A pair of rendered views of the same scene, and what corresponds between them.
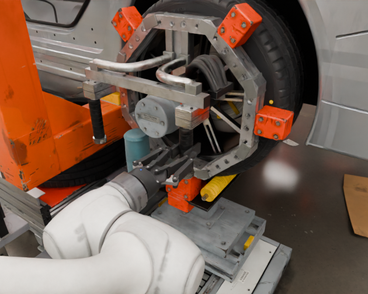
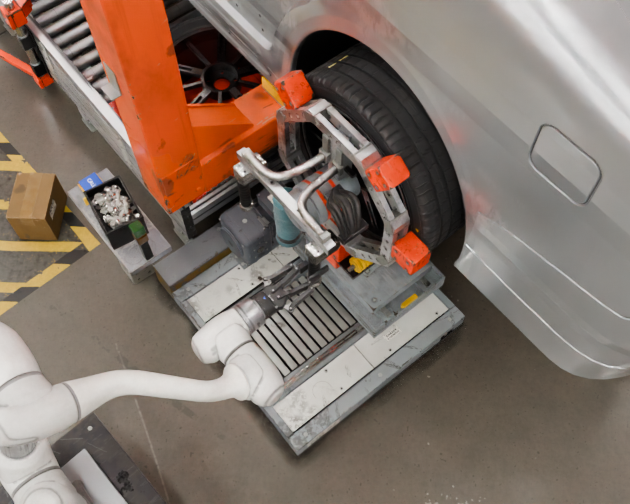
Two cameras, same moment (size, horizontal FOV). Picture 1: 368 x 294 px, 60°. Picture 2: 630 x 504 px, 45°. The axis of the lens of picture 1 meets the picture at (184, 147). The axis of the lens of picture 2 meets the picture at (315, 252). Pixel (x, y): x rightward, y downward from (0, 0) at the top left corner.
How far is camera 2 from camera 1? 1.59 m
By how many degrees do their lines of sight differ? 33
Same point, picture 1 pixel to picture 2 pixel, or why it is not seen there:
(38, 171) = (183, 197)
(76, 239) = (211, 354)
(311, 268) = (482, 340)
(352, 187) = not seen: hidden behind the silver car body
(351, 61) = (487, 235)
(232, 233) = (390, 289)
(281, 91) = (425, 228)
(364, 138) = (494, 292)
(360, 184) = not seen: outside the picture
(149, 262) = (248, 388)
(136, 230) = (245, 366)
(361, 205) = not seen: hidden behind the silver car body
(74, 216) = (211, 338)
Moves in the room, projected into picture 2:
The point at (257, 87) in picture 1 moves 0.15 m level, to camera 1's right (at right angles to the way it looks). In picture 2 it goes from (393, 230) to (446, 243)
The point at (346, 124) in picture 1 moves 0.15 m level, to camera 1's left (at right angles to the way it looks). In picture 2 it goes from (482, 273) to (431, 260)
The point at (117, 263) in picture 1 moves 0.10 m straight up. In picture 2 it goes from (230, 387) to (226, 374)
